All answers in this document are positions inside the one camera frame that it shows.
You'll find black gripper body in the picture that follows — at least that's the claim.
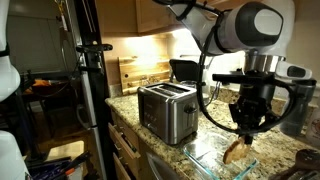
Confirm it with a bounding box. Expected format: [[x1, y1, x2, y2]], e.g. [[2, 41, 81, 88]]
[[229, 74, 277, 135]]

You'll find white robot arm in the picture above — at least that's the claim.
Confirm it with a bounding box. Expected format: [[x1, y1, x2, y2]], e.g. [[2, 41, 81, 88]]
[[153, 0, 312, 145]]

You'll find stainless steel two-slot toaster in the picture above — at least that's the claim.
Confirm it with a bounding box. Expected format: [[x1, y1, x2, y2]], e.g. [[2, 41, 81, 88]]
[[137, 82, 199, 145]]

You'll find square glass baking dish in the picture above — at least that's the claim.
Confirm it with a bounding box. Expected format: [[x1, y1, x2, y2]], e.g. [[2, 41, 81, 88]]
[[183, 133, 259, 180]]

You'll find grey sports water bottle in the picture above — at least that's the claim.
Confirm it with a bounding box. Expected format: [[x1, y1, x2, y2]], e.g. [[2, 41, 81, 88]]
[[279, 79, 317, 136]]

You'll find black coffee machine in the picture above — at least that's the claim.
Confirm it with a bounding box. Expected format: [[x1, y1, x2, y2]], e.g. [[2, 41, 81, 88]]
[[169, 59, 199, 88]]

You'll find wooden lower cabinet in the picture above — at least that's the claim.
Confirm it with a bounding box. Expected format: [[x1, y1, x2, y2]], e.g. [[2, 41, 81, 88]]
[[108, 110, 144, 180]]

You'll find wooden cabinet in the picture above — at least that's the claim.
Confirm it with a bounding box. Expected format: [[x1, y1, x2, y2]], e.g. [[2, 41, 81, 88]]
[[108, 110, 144, 180], [95, 0, 183, 37]]

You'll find wooden cutting board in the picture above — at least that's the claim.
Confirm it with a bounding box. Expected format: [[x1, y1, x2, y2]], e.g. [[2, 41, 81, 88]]
[[118, 56, 170, 95]]

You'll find wooden upper cabinet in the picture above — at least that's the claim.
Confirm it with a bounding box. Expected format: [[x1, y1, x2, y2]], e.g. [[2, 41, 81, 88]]
[[95, 0, 183, 37]]

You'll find black tripod stand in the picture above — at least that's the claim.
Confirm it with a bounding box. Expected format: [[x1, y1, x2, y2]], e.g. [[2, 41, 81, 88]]
[[58, 0, 118, 180]]

